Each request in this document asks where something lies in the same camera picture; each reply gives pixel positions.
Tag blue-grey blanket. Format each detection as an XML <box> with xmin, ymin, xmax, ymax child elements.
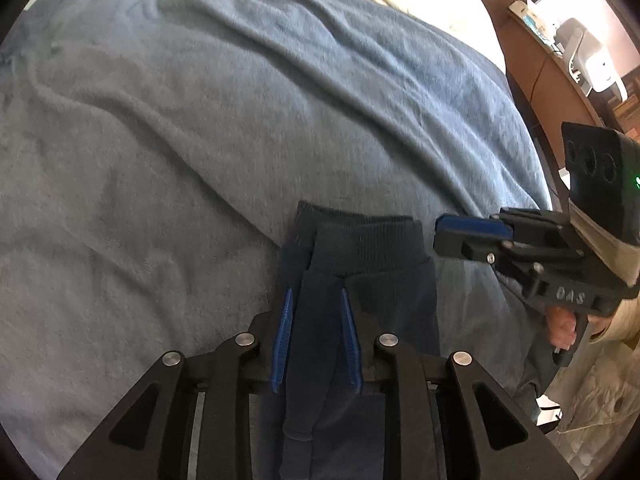
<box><xmin>0</xmin><ymin>0</ymin><xmax>553</xmax><ymax>480</ymax></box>

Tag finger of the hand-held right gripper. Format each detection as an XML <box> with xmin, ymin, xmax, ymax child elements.
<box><xmin>432</xmin><ymin>232</ymin><xmax>511</xmax><ymax>266</ymax></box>
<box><xmin>434</xmin><ymin>214</ymin><xmax>516</xmax><ymax>241</ymax></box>

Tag navy blue pants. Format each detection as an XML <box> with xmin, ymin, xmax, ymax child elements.
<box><xmin>277</xmin><ymin>200</ymin><xmax>443</xmax><ymax>480</ymax></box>

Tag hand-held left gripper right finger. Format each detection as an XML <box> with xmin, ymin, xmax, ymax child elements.
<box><xmin>340</xmin><ymin>287</ymin><xmax>576</xmax><ymax>480</ymax></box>

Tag wooden bedside table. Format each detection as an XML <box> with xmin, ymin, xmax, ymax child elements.
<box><xmin>495</xmin><ymin>2</ymin><xmax>640</xmax><ymax>171</ymax></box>

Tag person's right forearm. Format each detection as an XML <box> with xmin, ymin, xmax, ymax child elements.
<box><xmin>587</xmin><ymin>297</ymin><xmax>640</xmax><ymax>351</ymax></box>

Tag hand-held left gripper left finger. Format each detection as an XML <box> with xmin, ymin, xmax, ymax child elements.
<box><xmin>57</xmin><ymin>287</ymin><xmax>296</xmax><ymax>480</ymax></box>

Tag person's right hand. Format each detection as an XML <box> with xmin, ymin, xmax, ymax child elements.
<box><xmin>547</xmin><ymin>307</ymin><xmax>576</xmax><ymax>351</ymax></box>

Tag black cable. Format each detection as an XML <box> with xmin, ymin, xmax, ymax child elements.
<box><xmin>529</xmin><ymin>55</ymin><xmax>547</xmax><ymax>118</ymax></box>

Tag white bedside device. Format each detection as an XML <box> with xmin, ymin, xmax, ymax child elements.
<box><xmin>555</xmin><ymin>17</ymin><xmax>628</xmax><ymax>96</ymax></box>

